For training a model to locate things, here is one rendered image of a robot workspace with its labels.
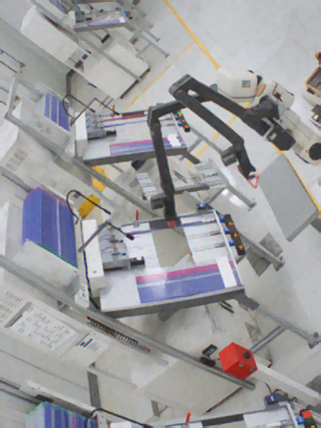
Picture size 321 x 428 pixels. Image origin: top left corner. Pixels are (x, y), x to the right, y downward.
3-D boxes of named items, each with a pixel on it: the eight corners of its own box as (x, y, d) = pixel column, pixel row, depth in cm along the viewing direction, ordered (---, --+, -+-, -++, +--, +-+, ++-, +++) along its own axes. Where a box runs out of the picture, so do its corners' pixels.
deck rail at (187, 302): (243, 294, 291) (244, 286, 288) (244, 296, 290) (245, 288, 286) (103, 317, 285) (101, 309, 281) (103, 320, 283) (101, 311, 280)
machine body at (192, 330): (250, 292, 388) (188, 252, 358) (278, 365, 332) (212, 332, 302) (184, 347, 410) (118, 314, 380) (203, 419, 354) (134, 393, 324)
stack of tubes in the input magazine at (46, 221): (72, 207, 322) (35, 183, 309) (77, 267, 281) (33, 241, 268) (59, 223, 327) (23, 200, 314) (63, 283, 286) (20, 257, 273)
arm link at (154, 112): (145, 112, 288) (140, 106, 297) (153, 135, 295) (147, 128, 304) (225, 86, 292) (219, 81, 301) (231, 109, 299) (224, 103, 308)
